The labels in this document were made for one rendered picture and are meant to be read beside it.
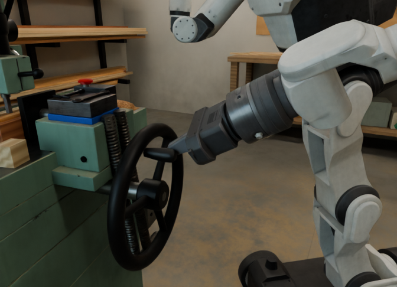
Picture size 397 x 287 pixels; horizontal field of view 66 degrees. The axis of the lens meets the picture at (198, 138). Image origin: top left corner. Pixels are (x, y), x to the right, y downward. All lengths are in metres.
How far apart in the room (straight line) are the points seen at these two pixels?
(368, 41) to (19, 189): 0.56
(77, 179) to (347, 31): 0.49
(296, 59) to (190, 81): 3.76
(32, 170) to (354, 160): 0.80
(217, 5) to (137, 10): 3.58
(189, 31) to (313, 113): 0.61
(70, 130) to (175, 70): 3.69
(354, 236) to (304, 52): 0.71
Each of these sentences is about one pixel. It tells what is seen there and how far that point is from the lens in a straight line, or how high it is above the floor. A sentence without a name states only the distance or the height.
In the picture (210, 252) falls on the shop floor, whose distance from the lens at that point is 1.74.
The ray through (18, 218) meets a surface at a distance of 0.62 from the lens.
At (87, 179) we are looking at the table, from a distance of 0.60.
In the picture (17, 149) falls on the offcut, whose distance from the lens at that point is 0.61.
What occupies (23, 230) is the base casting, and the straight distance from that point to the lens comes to 0.64.
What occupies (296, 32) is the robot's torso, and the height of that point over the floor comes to 1.12.
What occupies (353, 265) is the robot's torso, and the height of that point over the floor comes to 0.39.
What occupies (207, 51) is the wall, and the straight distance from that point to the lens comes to 4.01.
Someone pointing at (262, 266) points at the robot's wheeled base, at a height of 0.21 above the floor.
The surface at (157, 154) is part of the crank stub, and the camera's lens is 0.52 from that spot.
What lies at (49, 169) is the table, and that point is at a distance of 0.64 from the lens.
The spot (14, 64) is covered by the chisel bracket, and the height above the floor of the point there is 1.06.
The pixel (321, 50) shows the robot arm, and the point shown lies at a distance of 0.42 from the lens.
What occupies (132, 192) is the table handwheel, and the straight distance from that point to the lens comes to 0.63.
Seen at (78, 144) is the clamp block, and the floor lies 0.92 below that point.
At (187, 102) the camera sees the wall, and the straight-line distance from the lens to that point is 4.24.
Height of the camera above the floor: 1.13
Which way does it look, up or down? 20 degrees down
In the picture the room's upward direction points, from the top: straight up
